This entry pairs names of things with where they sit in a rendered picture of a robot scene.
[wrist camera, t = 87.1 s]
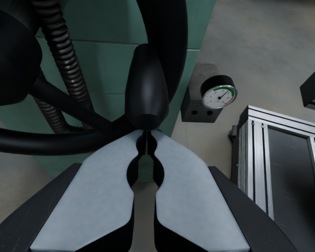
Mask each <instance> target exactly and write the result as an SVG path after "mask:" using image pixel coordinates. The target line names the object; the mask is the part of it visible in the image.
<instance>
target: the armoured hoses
mask: <svg viewBox="0 0 315 252"><path fill-rule="evenodd" d="M29 2H30V5H31V6H33V7H34V11H35V13H36V14H37V15H38V21H39V22H40V27H41V28H42V30H41V31H42V33H43V34H44V38H45V40H46V41H47V45H48V46H49V47H50V48H49V50H50V51H51V53H52V56H53V58H54V61H55V63H56V66H57V68H58V70H59V72H60V75H61V77H62V80H63V81H64V84H65V86H66V89H67V91H68V93H69V96H70V97H72V98H73V99H75V100H76V101H78V102H79V103H81V104H82V105H84V106H86V107H87V108H89V109H91V110H92V111H95V110H94V107H93V104H92V101H91V97H90V94H89V93H88V92H89V91H88V89H87V86H86V82H85V79H84V77H83V76H84V75H83V74H82V70H81V68H80V67H81V66H80V65H79V61H78V59H77V55H76V54H75V53H76V51H75V49H74V45H73V44H72V39H71V38H70V33H69V32H68V27H67V26H66V25H65V24H66V21H65V19H64V18H63V16H64V14H63V13H62V11H61V8H62V7H61V6H60V5H59V4H58V2H59V0H29ZM36 74H37V75H39V76H40V77H42V78H43V79H45V80H46V81H47V79H46V77H45V75H44V73H43V71H42V70H41V67H40V66H39V68H38V71H37V73H36ZM32 97H33V99H34V100H35V103H36V104H37V106H38V107H39V109H40V110H41V113H42V114H43V116H44V117H45V119H46V121H47V122H48V124H49V126H50V127H51V130H53V132H54V133H55V134H68V133H76V132H82V131H87V130H91V129H93V128H92V127H90V126H88V125H86V124H85V123H83V122H81V124H82V126H83V127H78V126H77V127H75V126H72V125H69V124H68V123H67V121H66V119H65V117H64V115H63V113H62V111H61V110H59V109H57V108H55V107H53V106H51V105H49V104H47V103H46V102H44V101H42V100H40V99H38V98H36V97H34V96H32Z"/></svg>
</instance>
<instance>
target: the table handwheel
mask: <svg viewBox="0 0 315 252"><path fill-rule="evenodd" d="M136 2H137V4H138V7H139V10H140V12H141V16H142V19H143V22H144V26H145V30H146V34H147V40H148V44H150V45H153V46H154V47H155V48H156V49H157V52H158V57H159V60H160V63H161V66H162V69H163V74H164V78H165V82H166V86H167V91H168V105H169V104H170V102H171V101H172V99H173V97H174V95H175V93H176V91H177V89H178V86H179V84H180V81H181V78H182V75H183V71H184V68H185V63H186V57H187V49H188V15H187V6H186V0H136ZM40 24H41V23H40V22H39V16H38V15H37V14H36V13H35V8H34V7H33V6H31V4H30V0H0V106H6V105H13V104H17V103H19V102H21V101H23V100H24V99H25V98H26V97H27V95H28V94H30V95H32V96H33V97H35V98H37V99H39V100H41V101H43V102H45V103H47V104H49V105H51V106H53V107H55V108H57V109H59V110H61V111H62V112H64V113H66V114H68V115H70V116H72V117H74V118H76V119H77V120H79V121H81V122H83V123H84V124H86V125H88V126H89V127H91V128H93V129H90V130H86V131H80V132H73V133H60V134H46V133H32V132H23V131H16V130H10V129H5V128H0V152H2V153H9V154H18V155H30V156H68V155H78V154H85V153H91V152H96V151H97V150H99V149H100V148H102V147H104V146H105V145H107V144H109V143H111V142H113V141H115V140H117V139H119V138H121V137H123V136H125V135H127V134H129V133H131V132H133V131H135V130H140V129H138V128H136V127H135V126H134V125H133V124H132V123H131V121H130V120H129V119H128V118H127V117H126V115H125V114H123V115H122V116H121V117H119V118H118V119H116V120H114V121H112V122H111V121H109V120H108V119H106V118H104V117H103V116H101V115H99V114H98V113H96V112H94V111H93V110H91V109H89V108H88V107H86V106H84V105H83V104H81V103H79V102H78V101H76V100H75V99H73V98H72V97H70V96H69V95H67V94H66V93H64V92H63V91H61V90H60V89H58V88H57V87H55V86H54V85H52V84H51V83H50V82H48V81H47V80H45V79H44V78H42V77H41V76H39V75H38V74H37V71H38V69H39V67H40V64H41V62H42V58H43V54H42V49H41V46H40V44H39V42H38V40H37V39H36V37H35V36H36V34H37V32H38V30H39V28H40Z"/></svg>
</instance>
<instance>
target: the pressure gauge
mask: <svg viewBox="0 0 315 252"><path fill-rule="evenodd" d="M200 93H201V98H202V103H203V105H204V106H205V107H207V108H209V109H221V108H224V107H227V106H229V105H230V104H232V103H233V102H234V101H235V100H236V98H237V96H238V91H237V89H236V87H235V85H234V82H233V80H232V78H230V77H229V76H227V75H215V76H212V77H210V78H208V79H207V80H206V81H204V82H203V84H202V85H201V87H200ZM225 93H226V94H225ZM224 94H225V95H224ZM223 95H224V96H223ZM222 96H223V97H222ZM218 97H222V98H221V99H218Z"/></svg>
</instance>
